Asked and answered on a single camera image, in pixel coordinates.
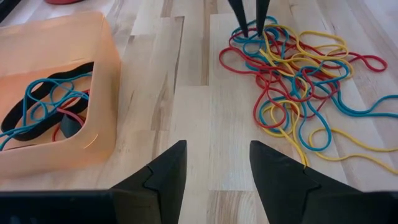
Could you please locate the orange translucent plastic bin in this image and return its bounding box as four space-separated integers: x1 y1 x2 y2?
0 11 122 180

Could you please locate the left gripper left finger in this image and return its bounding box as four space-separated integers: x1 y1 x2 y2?
0 139 188 224

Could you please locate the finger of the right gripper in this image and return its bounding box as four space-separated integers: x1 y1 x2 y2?
255 0 271 37
228 0 249 39

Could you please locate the yellow rubber band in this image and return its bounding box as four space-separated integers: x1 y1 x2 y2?
308 127 398 175
264 24 355 78
260 98 310 167

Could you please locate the wide black rubber band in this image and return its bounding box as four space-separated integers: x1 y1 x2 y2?
1 61 95 142

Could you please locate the pink desk lamp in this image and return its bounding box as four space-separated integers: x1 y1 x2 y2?
45 0 83 6

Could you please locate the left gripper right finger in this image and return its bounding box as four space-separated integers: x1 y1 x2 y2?
249 139 398 224

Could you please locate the blue rubber band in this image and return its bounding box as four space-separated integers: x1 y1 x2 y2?
231 16 292 72
332 90 398 118
0 90 91 151
23 73 93 123
292 80 333 152

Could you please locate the short wide dark green band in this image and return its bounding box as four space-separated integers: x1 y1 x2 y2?
60 114 85 138

